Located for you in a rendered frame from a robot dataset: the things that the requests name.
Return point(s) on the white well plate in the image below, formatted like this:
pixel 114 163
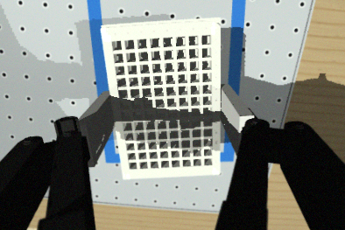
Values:
pixel 165 104

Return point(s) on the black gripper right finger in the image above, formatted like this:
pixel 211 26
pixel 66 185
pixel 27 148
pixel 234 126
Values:
pixel 317 182

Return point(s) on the grey perforated base plate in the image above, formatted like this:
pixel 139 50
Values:
pixel 47 72

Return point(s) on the blue tape outline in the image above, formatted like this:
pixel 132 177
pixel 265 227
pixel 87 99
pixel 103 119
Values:
pixel 235 61

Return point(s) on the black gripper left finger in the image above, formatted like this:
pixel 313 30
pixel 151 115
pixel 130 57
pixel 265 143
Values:
pixel 79 144

